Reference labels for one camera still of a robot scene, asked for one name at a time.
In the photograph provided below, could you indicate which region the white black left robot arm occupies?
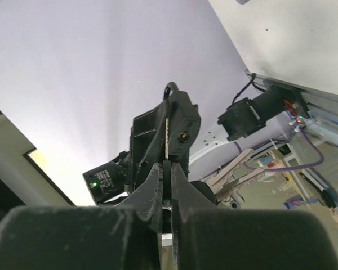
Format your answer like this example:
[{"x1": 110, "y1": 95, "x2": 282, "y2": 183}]
[{"x1": 83, "y1": 82, "x2": 309, "y2": 205}]

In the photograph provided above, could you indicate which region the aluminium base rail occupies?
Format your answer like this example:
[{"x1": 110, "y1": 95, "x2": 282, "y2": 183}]
[{"x1": 246, "y1": 70, "x2": 338, "y2": 126}]

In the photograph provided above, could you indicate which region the black-headed key bunch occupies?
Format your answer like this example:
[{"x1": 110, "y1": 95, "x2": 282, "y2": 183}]
[{"x1": 165, "y1": 119, "x2": 264, "y2": 202}]

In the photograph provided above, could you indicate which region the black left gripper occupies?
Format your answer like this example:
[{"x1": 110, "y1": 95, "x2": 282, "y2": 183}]
[{"x1": 124, "y1": 101, "x2": 169, "y2": 194}]

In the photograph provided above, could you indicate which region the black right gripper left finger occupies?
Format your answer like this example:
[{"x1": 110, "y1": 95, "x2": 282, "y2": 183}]
[{"x1": 0, "y1": 163, "x2": 163, "y2": 269}]

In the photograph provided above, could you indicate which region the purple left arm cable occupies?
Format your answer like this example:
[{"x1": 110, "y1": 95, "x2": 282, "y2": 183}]
[{"x1": 233, "y1": 123, "x2": 324, "y2": 172}]

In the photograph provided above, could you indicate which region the black Kaijing padlock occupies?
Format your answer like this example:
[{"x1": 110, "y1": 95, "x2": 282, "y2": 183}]
[{"x1": 164, "y1": 82, "x2": 201, "y2": 159}]

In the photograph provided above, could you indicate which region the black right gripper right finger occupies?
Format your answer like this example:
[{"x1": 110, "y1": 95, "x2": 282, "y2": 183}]
[{"x1": 171, "y1": 163, "x2": 338, "y2": 269}]

